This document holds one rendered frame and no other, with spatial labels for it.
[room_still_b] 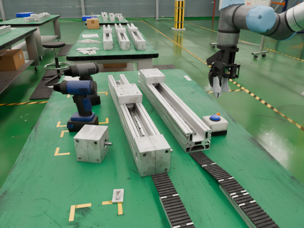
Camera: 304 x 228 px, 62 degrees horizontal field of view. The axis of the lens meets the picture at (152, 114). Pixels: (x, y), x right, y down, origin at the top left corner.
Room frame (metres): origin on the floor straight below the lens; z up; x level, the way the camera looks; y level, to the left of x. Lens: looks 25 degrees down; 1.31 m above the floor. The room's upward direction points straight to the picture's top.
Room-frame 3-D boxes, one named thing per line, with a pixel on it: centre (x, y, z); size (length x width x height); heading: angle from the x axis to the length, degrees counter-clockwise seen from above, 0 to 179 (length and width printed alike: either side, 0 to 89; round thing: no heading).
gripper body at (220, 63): (0.92, -0.27, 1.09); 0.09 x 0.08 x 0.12; 15
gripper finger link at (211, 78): (0.94, -0.24, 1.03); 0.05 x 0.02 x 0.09; 105
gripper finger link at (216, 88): (0.93, -0.25, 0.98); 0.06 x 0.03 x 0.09; 15
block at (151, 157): (0.71, -0.01, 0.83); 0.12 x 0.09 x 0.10; 105
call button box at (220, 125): (0.95, -0.26, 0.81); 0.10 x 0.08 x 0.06; 105
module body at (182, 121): (1.19, -0.07, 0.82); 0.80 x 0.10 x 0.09; 15
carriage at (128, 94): (1.14, 0.12, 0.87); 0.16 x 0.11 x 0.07; 15
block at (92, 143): (0.78, 0.20, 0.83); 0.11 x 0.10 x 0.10; 81
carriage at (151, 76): (1.43, 0.00, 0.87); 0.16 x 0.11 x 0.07; 15
